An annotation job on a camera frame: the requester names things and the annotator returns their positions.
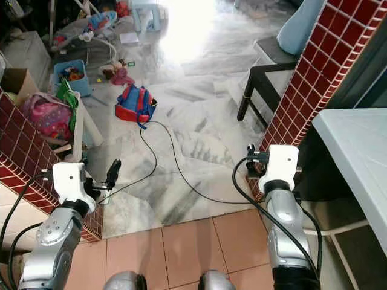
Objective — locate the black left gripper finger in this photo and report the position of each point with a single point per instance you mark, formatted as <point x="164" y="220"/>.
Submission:
<point x="113" y="173"/>

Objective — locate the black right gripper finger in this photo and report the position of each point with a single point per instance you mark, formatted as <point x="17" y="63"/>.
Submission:
<point x="250" y="161"/>

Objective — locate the white rolled sheet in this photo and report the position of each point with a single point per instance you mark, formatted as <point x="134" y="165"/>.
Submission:
<point x="91" y="130"/>

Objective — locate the blue and red backpack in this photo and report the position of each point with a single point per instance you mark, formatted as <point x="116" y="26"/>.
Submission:
<point x="134" y="103"/>

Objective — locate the pink backpack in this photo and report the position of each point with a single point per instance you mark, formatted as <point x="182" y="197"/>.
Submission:
<point x="49" y="118"/>

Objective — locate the green cloth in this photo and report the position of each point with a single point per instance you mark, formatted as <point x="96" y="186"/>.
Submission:
<point x="68" y="96"/>

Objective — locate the white folding table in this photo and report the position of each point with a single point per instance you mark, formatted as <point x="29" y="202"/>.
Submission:
<point x="357" y="163"/>

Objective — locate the blue toy bin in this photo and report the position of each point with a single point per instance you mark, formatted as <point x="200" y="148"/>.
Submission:
<point x="78" y="84"/>

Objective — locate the pink plush toy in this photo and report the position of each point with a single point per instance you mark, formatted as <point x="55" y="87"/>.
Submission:
<point x="121" y="77"/>

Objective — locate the grey robot left leg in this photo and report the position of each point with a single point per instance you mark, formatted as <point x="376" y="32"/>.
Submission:
<point x="126" y="283"/>

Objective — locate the grey robot leg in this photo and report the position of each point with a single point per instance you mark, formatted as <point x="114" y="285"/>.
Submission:
<point x="216" y="283"/>
<point x="126" y="283"/>

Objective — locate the grey robot right leg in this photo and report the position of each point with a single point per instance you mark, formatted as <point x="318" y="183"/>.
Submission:
<point x="216" y="283"/>

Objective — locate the brown cardboard box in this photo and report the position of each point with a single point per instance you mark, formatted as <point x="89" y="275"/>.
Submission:
<point x="19" y="84"/>

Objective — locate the white paper sheet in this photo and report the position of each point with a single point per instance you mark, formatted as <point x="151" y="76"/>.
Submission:
<point x="129" y="38"/>

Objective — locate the light blue cushion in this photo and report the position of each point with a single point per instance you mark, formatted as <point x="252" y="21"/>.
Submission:
<point x="299" y="24"/>

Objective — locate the colourful baby bouncer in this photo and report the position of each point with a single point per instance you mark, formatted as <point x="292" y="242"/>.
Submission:
<point x="97" y="27"/>

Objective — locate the grey storage box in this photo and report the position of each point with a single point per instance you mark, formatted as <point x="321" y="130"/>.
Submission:
<point x="30" y="51"/>

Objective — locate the white plastic stool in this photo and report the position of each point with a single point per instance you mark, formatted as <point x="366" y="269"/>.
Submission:
<point x="145" y="12"/>

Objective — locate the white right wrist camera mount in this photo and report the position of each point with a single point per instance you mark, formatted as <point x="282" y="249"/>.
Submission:
<point x="281" y="163"/>

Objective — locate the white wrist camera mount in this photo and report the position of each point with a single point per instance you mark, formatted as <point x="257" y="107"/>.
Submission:
<point x="281" y="163"/>
<point x="69" y="181"/>

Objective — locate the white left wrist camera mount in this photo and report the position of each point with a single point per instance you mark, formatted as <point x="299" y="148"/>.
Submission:
<point x="69" y="181"/>

